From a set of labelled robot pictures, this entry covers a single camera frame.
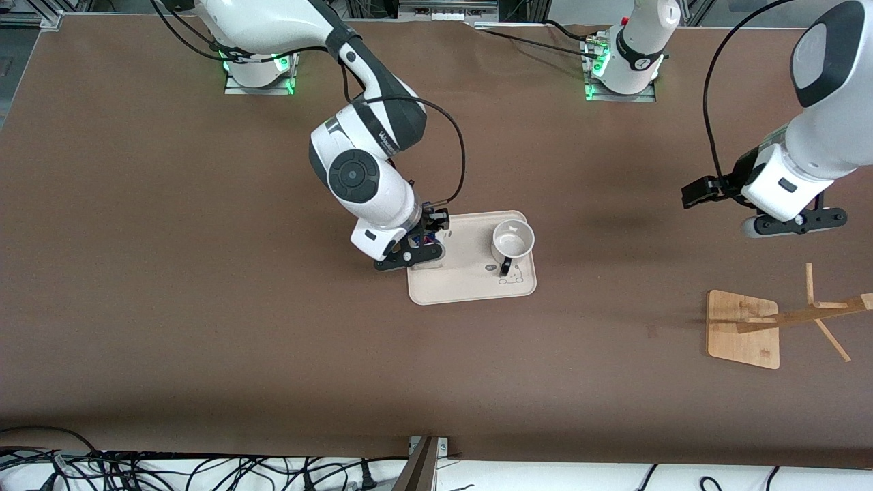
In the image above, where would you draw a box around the white smiley mug black handle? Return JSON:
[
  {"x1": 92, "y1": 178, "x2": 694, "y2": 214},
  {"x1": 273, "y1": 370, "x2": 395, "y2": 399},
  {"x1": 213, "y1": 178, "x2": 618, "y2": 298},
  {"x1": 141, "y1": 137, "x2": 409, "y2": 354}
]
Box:
[{"x1": 491, "y1": 218, "x2": 535, "y2": 277}]

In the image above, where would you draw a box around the beige rabbit print tray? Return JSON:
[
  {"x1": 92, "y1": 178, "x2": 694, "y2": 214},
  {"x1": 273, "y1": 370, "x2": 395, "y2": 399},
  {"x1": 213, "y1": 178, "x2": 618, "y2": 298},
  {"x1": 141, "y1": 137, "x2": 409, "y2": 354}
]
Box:
[{"x1": 404, "y1": 210, "x2": 537, "y2": 306}]

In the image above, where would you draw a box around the wooden mug tree stand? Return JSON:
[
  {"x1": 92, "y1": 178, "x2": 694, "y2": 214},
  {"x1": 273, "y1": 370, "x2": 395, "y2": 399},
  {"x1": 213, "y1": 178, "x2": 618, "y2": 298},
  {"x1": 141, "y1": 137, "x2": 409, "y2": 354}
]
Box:
[{"x1": 706, "y1": 263, "x2": 873, "y2": 370}]

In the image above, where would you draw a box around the grey power strip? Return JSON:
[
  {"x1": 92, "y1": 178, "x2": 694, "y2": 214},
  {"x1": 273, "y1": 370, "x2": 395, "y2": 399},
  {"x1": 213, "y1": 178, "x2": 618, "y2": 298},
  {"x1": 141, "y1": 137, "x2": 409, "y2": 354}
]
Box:
[{"x1": 398, "y1": 0, "x2": 499, "y2": 23}]

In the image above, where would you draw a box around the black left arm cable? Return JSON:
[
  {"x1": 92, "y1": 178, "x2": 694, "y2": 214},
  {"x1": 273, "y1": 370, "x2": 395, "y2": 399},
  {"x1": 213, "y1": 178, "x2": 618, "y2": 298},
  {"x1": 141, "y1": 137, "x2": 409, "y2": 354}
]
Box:
[{"x1": 703, "y1": 0, "x2": 797, "y2": 179}]

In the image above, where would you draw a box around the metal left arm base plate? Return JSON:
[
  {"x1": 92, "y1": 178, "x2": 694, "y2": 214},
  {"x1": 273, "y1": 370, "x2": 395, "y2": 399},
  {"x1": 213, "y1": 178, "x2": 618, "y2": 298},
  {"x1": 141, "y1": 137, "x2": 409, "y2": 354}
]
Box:
[{"x1": 583, "y1": 38, "x2": 657, "y2": 103}]

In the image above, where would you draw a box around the long black base cable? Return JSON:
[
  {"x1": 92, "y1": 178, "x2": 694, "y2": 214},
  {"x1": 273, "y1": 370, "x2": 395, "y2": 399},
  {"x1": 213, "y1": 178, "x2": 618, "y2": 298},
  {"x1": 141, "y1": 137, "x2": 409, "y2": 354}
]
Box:
[{"x1": 471, "y1": 27, "x2": 604, "y2": 59}]

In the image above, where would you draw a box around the short black base cable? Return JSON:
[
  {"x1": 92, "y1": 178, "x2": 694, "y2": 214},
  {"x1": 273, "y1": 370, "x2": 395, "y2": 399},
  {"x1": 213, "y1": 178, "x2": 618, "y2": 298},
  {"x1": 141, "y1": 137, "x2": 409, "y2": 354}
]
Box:
[{"x1": 542, "y1": 19, "x2": 608, "y2": 38}]

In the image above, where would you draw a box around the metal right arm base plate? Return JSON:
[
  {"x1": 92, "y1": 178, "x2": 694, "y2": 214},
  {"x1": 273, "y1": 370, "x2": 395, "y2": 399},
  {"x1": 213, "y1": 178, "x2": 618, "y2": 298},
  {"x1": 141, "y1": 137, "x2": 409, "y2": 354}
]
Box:
[{"x1": 224, "y1": 58, "x2": 298, "y2": 95}]

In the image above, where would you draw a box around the aluminium frame post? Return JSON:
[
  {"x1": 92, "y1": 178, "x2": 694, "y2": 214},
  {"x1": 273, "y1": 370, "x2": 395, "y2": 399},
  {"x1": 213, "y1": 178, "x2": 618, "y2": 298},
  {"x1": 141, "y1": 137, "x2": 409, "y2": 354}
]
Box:
[{"x1": 392, "y1": 436, "x2": 441, "y2": 491}]

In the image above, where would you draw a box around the black cable with plug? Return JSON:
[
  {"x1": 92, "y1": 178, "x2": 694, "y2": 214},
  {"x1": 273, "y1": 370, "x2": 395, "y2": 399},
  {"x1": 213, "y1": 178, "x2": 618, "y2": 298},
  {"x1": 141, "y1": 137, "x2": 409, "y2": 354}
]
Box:
[{"x1": 300, "y1": 456, "x2": 377, "y2": 490}]

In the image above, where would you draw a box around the black arched floor cable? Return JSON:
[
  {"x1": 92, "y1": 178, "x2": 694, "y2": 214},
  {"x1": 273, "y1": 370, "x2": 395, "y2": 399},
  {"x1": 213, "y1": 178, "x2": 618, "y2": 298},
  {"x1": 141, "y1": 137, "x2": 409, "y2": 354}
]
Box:
[{"x1": 0, "y1": 426, "x2": 103, "y2": 471}]

